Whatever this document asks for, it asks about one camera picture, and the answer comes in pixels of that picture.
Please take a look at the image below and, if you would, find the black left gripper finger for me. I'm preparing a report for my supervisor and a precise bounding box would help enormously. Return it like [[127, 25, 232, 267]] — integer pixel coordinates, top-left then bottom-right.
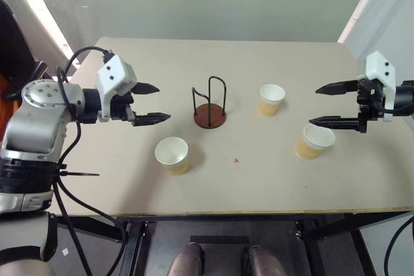
[[132, 112, 171, 127], [131, 82, 160, 96]]

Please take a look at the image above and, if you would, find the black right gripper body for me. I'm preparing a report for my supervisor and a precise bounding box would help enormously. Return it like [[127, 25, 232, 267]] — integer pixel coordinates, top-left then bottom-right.
[[355, 75, 387, 134]]

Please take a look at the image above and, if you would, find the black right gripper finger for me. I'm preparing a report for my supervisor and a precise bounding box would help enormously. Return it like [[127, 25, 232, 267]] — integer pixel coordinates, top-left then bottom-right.
[[308, 115, 360, 130], [315, 80, 360, 96]]

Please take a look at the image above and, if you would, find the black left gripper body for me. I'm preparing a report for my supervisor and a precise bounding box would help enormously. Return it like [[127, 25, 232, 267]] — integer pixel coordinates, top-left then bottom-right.
[[108, 92, 136, 127]]

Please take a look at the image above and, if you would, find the tan paper cup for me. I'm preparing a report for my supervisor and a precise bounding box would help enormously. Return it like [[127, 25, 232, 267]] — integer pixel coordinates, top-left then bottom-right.
[[258, 83, 287, 118], [154, 136, 190, 176], [294, 123, 336, 161]]

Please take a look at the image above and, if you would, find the black zip tie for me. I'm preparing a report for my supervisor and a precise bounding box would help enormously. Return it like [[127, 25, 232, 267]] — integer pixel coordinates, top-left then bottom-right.
[[59, 170, 101, 179]]

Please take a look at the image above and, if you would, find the white side panel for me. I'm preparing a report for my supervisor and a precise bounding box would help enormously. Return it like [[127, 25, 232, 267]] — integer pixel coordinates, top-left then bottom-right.
[[336, 0, 414, 62], [5, 0, 80, 69]]

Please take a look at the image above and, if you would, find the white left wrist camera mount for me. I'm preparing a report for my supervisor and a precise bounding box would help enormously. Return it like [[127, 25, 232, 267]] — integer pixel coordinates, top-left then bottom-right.
[[96, 54, 138, 123]]

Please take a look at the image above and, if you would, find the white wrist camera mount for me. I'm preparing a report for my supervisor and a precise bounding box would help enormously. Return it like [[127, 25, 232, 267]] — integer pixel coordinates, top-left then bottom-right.
[[96, 54, 138, 123], [364, 50, 397, 123]]

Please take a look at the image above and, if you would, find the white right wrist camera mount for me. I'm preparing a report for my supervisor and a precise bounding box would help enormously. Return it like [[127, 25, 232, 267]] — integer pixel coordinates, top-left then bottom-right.
[[364, 50, 397, 123]]

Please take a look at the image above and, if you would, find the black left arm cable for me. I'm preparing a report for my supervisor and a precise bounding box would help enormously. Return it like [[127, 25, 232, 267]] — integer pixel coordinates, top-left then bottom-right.
[[55, 46, 127, 276], [52, 175, 94, 276]]

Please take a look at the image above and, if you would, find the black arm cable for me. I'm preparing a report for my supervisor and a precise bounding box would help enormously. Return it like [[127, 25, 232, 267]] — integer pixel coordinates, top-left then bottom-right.
[[384, 214, 414, 276], [55, 46, 127, 276], [52, 175, 94, 276]]

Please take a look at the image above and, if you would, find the wire cup holder stand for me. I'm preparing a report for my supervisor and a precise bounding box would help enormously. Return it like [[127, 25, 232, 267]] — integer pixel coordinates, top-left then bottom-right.
[[191, 76, 228, 131]]

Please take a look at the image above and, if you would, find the black metal table frame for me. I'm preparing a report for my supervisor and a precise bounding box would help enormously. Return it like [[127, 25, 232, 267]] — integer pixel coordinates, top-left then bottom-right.
[[53, 211, 414, 276]]

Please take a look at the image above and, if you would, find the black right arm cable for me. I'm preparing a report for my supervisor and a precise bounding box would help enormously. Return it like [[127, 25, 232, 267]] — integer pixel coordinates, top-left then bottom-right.
[[384, 214, 414, 276]]

